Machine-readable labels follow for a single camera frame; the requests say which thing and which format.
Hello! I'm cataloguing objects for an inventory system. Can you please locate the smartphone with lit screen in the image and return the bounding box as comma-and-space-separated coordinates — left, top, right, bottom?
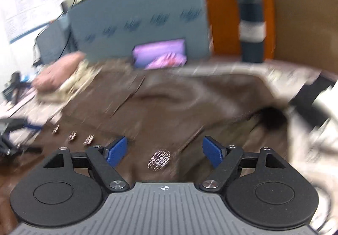
132, 39, 187, 69

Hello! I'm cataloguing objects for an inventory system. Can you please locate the brown cardboard box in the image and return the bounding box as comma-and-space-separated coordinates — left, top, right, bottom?
274, 0, 337, 73

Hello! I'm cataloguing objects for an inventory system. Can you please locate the white printed tablecloth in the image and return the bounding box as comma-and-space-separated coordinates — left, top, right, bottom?
174, 60, 337, 234

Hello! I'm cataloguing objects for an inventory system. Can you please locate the beige patterned cloth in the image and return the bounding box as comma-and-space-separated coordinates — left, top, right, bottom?
35, 60, 101, 103

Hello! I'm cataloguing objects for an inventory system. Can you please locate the dark teal thermos bottle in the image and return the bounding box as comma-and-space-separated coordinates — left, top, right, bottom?
237, 0, 266, 64

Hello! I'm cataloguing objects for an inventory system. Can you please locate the person's hand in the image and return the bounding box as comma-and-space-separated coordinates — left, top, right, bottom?
32, 51, 85, 92

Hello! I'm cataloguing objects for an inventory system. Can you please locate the brown leather jacket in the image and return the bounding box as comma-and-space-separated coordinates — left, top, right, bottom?
1, 65, 288, 234

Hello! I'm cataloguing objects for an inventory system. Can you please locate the grey-blue box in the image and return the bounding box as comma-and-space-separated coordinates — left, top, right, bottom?
68, 0, 210, 62

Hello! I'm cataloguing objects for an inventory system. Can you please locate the orange box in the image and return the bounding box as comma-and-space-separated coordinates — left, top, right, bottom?
206, 0, 275, 59

